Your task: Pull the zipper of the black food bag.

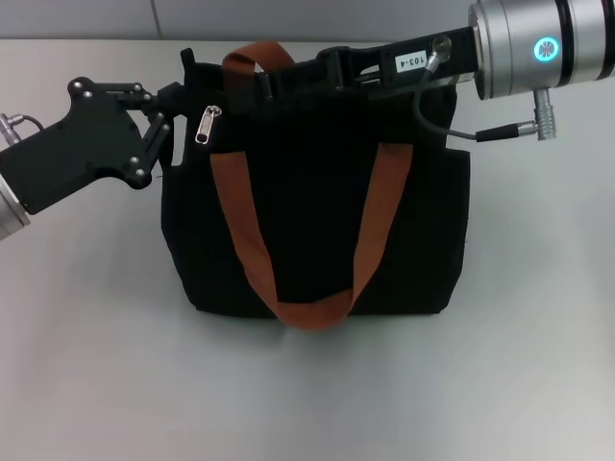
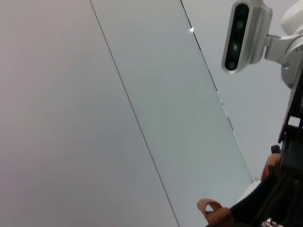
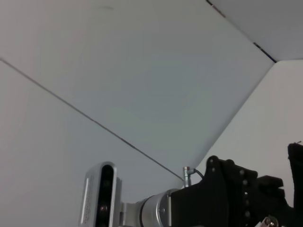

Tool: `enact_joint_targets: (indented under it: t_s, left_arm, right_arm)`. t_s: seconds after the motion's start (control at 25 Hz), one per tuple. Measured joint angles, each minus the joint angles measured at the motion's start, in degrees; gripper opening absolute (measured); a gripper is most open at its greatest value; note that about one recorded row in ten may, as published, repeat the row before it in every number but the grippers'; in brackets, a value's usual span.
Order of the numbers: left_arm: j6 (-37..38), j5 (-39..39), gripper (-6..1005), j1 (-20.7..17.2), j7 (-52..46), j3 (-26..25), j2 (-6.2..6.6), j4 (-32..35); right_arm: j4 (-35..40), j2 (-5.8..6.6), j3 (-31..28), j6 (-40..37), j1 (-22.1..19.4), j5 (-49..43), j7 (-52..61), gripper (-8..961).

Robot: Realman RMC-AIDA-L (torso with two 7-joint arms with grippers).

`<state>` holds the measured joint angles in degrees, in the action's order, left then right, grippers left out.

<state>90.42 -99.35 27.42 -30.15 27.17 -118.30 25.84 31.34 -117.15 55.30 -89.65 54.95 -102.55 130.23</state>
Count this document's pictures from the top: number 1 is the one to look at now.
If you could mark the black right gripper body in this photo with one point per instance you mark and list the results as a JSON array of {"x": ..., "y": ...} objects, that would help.
[{"x": 384, "y": 65}]

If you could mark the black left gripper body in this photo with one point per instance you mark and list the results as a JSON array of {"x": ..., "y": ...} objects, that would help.
[{"x": 81, "y": 149}]

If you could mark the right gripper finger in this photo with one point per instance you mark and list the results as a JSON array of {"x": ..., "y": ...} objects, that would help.
[
  {"x": 298, "y": 65},
  {"x": 245, "y": 98}
]

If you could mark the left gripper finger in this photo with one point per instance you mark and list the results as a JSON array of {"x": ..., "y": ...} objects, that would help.
[
  {"x": 156, "y": 139},
  {"x": 144, "y": 96}
]

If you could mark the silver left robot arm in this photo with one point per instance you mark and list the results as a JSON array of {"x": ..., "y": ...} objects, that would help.
[{"x": 10, "y": 213}]

